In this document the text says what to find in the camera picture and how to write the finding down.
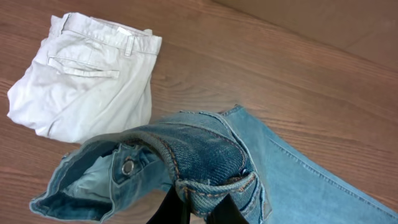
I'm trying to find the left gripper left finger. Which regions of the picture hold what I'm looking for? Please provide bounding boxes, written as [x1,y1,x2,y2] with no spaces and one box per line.
[147,187,190,224]

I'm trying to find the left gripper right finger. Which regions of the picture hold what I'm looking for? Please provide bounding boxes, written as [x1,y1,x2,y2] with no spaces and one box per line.
[206,194,248,224]

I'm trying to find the light blue denim jeans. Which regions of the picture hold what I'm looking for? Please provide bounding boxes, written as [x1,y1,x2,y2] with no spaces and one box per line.
[29,106,397,223]

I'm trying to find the folded beige shorts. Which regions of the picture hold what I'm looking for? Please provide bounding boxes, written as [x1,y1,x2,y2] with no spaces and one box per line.
[7,12,162,143]

